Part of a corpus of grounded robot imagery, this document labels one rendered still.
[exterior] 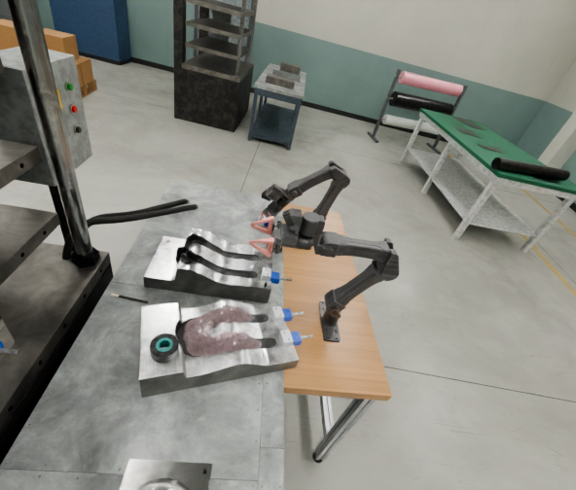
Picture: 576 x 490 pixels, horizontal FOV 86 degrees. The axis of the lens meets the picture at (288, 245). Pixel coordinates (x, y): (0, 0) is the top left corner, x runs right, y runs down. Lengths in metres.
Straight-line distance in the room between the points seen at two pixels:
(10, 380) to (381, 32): 7.45
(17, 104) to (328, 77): 6.72
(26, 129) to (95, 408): 0.92
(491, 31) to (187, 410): 8.08
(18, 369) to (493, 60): 8.40
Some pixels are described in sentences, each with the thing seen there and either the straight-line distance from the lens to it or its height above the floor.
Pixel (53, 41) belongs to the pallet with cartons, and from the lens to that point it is 5.86.
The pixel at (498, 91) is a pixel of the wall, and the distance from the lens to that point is 8.65.
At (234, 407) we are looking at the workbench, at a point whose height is 0.80.
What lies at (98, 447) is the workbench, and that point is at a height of 0.80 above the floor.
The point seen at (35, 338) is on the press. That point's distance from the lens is 1.33.
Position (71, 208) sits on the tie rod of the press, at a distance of 1.35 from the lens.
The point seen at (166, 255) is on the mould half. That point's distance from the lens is 1.41.
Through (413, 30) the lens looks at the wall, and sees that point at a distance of 7.78.
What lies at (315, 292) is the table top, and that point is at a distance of 1.45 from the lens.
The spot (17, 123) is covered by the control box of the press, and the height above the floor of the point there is 1.30.
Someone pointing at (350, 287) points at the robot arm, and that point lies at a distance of 1.20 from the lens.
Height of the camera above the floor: 1.81
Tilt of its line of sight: 38 degrees down
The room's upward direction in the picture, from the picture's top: 16 degrees clockwise
